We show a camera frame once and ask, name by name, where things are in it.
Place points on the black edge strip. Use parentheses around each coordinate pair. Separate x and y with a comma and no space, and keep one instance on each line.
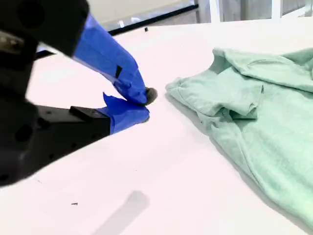
(156,18)

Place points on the pale green t-shirt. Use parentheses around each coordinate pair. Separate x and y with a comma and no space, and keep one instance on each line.
(269,147)

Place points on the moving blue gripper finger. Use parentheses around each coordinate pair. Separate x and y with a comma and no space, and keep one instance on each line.
(102,51)

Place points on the white frame structure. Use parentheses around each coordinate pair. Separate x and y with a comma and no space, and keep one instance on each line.
(244,11)

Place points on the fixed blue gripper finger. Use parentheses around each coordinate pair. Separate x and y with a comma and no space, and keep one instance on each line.
(83,129)

